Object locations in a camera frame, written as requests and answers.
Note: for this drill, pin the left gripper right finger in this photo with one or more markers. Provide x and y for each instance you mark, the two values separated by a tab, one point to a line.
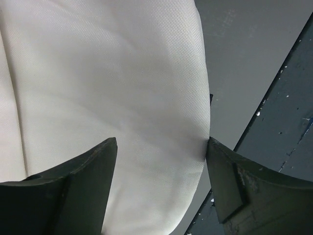
251	199

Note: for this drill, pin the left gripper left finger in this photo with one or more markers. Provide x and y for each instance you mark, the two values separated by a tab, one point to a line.
68	199

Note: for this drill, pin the cream canvas backpack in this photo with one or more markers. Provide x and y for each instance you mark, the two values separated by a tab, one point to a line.
76	72

